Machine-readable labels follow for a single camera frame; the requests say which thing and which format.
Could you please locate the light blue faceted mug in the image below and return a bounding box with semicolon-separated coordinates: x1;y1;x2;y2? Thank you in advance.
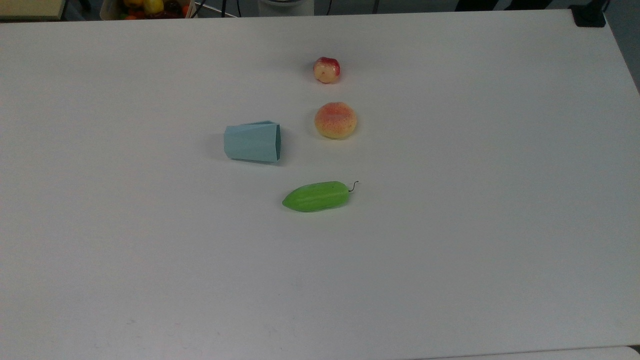
223;120;282;164

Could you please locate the green toy cucumber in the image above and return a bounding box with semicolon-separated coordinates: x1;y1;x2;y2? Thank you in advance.
281;180;360;213

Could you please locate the yellow-orange toy peach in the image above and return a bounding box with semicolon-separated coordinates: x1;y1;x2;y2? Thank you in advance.
314;101;358;140

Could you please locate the red and yellow toy apple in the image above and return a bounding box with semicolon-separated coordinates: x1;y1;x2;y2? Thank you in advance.
313;56;342;85

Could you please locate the clear box of toy fruit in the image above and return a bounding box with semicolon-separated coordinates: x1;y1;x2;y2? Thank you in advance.
99;0;197;21

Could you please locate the beige cabinet top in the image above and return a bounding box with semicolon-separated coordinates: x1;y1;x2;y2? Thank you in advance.
0;0;67;22

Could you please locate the black clamp mount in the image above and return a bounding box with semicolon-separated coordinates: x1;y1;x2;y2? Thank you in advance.
571;0;610;29

